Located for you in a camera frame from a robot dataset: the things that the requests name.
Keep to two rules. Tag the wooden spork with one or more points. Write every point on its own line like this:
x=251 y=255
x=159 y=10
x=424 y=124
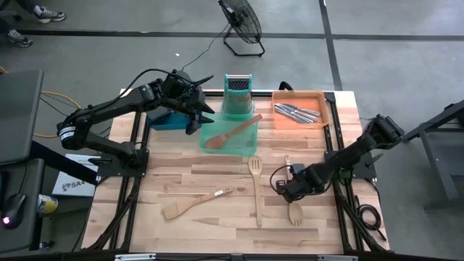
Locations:
x=295 y=217

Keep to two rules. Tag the wooden slotted spatula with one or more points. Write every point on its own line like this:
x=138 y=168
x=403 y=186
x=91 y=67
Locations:
x=258 y=203

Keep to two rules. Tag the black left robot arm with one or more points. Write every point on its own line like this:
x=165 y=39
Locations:
x=108 y=105

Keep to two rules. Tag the yellow white can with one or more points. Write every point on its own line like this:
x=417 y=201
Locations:
x=47 y=204

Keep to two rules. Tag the silver metal spoon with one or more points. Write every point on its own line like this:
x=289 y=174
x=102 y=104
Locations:
x=291 y=115

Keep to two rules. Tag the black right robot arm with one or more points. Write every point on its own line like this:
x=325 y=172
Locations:
x=355 y=148

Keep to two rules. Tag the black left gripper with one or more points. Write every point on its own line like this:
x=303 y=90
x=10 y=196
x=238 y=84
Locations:
x=181 y=94

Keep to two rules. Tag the person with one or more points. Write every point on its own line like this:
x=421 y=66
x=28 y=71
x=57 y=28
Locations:
x=49 y=14

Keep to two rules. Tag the blue plastic bin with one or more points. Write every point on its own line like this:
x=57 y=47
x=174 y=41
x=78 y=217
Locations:
x=166 y=125

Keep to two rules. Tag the dark desk top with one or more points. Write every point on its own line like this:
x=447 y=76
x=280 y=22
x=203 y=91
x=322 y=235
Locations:
x=18 y=243

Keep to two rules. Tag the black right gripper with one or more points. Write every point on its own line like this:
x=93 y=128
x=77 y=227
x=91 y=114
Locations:
x=306 y=179

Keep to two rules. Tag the grey desk top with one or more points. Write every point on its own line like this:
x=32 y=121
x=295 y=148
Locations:
x=20 y=116

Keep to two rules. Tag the black curved glossy object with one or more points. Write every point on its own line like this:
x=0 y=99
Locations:
x=281 y=85

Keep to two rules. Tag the black computer mouse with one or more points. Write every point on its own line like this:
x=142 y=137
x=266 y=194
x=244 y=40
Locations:
x=13 y=210

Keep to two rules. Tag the brown wooden spoon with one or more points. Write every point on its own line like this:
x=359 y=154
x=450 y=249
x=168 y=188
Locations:
x=217 y=142

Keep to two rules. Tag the teal translucent plastic bin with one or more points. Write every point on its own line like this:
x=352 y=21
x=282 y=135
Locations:
x=239 y=145

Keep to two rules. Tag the black metal stand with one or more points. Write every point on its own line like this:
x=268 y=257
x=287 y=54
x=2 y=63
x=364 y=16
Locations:
x=435 y=159

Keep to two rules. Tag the silver metal table knife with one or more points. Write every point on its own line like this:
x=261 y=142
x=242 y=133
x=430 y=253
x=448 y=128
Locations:
x=304 y=109
x=290 y=118

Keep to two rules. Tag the metal cutlery pile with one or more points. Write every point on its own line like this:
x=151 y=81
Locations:
x=297 y=113

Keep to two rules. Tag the black aluminium rig frame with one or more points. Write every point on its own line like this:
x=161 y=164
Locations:
x=137 y=130

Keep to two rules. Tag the white cardboard box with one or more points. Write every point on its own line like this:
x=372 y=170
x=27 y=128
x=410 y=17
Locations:
x=72 y=185

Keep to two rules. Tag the black floor fan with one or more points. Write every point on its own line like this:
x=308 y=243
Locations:
x=246 y=25

